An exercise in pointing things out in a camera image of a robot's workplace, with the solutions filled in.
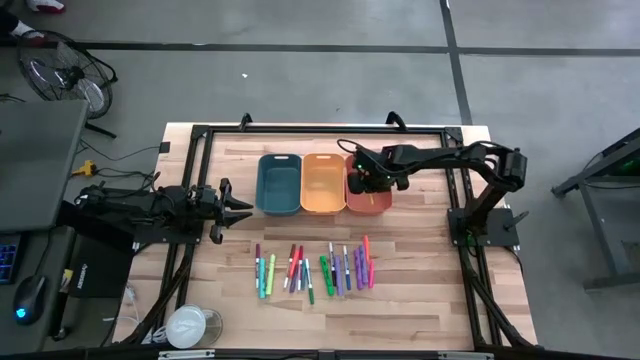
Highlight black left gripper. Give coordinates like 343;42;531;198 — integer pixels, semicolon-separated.
187;178;255;245

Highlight light green highlighter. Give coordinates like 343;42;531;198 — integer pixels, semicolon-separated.
266;253;277;297

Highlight orange highlighter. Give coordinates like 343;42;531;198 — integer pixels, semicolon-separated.
288;247;302;281

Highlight brown capped thin marker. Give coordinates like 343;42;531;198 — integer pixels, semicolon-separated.
282;243;297;293

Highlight blue capped thin marker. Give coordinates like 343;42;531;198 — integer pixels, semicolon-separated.
342;244;352;292

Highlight green capped thin marker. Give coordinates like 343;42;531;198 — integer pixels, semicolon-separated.
304;257;315;306

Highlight orange plastic bin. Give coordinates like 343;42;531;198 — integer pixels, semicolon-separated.
344;154;394;216

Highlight teal plastic bin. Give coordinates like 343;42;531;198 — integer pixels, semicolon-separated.
255;153;303;217

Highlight yellow plastic bin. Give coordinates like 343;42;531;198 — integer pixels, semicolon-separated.
300;153;348;215

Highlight black box white print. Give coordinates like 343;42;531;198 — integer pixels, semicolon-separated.
67;234;136;300

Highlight black floor fan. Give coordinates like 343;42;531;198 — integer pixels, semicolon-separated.
17;29;120;140

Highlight black computer mouse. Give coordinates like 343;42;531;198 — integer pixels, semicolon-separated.
12;273;49;326

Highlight dark metal table stand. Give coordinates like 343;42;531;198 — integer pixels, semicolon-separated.
551;127;640;291

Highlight backlit keyboard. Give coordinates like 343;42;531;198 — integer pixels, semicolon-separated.
0;233;22;286

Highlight person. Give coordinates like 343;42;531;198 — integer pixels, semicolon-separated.
0;0;67;47

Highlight black aluminium frame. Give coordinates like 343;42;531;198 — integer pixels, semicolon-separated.
115;123;540;360

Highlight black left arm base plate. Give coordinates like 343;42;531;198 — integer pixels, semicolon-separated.
132;219;205;246

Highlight white cable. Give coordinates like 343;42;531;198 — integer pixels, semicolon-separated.
102;282;169;346

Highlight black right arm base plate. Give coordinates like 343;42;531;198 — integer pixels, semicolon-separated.
447;206;530;248

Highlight silver aluminium bracket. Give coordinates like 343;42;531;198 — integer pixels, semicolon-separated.
157;349;217;360
437;351;496;360

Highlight yellow cable plug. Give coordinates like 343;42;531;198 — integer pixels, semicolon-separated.
71;159;97;178

